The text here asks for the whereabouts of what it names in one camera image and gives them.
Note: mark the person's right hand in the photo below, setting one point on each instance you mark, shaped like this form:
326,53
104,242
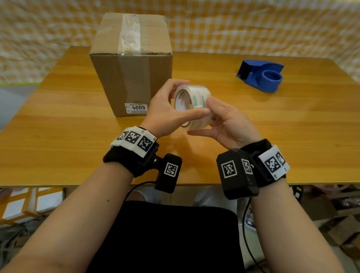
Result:
233,126

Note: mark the person's left hand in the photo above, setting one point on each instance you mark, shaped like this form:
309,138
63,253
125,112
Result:
160,115

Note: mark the clear tape roll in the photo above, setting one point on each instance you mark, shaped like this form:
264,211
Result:
197,94

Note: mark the brown cardboard box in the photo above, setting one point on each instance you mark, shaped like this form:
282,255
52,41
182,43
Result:
109,84

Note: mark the clear tape strip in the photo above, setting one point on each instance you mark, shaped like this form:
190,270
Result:
129,33

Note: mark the person's left forearm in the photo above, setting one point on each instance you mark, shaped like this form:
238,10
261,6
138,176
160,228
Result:
78,219

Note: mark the person's right forearm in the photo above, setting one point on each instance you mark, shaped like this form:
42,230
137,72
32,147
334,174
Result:
287,230

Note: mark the blue tape dispenser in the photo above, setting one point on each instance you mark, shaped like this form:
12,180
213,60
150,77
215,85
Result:
253,74

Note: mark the person's left leg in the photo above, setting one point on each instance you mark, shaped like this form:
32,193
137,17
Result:
149,195

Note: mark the person's black clothing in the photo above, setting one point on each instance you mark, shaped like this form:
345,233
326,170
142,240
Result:
168,242

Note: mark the white parcel with orange tape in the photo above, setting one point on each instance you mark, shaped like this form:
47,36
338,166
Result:
47,201

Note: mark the black wristband white markers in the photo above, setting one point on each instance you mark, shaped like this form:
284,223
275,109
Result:
118,159
274,164

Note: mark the black yellow handheld device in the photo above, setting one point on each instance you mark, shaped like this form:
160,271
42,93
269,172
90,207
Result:
297,194

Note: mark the yellow checkered cloth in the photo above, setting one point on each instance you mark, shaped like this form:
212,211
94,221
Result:
253,28

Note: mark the grey plastic bag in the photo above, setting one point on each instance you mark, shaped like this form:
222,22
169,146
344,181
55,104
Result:
14,244

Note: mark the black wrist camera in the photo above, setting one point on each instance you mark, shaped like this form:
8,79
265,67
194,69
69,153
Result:
166,182
236,185

